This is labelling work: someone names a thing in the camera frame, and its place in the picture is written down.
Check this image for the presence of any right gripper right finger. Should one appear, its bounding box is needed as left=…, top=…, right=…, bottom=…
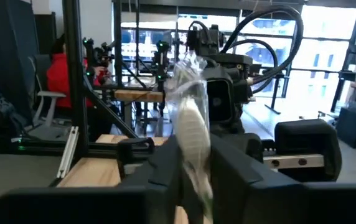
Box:
left=210, top=133, right=304, bottom=224

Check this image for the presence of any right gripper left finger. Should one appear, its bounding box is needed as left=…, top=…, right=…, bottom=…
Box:
left=118, top=136, right=207, bottom=224

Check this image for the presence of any background wooden table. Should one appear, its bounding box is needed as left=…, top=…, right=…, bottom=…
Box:
left=114, top=88, right=166, bottom=103

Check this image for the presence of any white aluminium extrusion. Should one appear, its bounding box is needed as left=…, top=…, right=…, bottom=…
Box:
left=55, top=125, right=80, bottom=180

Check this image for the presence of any grey office chair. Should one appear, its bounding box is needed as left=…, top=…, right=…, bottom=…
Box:
left=27, top=54, right=68, bottom=127

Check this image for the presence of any person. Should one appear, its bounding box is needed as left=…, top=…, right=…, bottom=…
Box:
left=45, top=33, right=110, bottom=110

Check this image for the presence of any black aluminium frame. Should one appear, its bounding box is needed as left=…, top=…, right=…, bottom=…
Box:
left=0, top=0, right=166, bottom=158

